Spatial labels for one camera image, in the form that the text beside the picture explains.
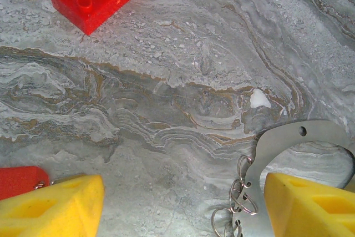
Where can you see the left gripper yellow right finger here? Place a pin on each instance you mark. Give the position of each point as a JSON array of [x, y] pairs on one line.
[[310, 212]]

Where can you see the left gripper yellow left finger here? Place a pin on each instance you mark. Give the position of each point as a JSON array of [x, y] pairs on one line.
[[50, 212]]

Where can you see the key with red tag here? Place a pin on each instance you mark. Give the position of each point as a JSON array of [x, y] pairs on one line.
[[19, 181]]

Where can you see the metal key holder with rings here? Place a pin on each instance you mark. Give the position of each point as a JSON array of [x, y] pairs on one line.
[[277, 137]]

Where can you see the red toy brick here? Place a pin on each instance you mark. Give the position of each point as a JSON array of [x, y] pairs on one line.
[[97, 4]]

